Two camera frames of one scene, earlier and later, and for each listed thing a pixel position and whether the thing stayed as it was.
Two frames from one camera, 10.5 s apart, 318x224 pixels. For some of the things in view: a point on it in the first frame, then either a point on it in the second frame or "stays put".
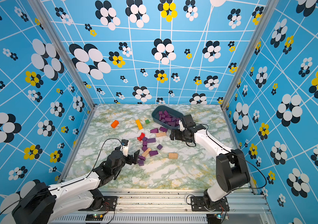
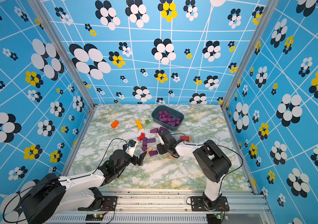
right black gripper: (177, 131) to (159, 148)
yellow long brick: (139, 124) stays put
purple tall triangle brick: (154, 130) stays put
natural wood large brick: (173, 156) stays put
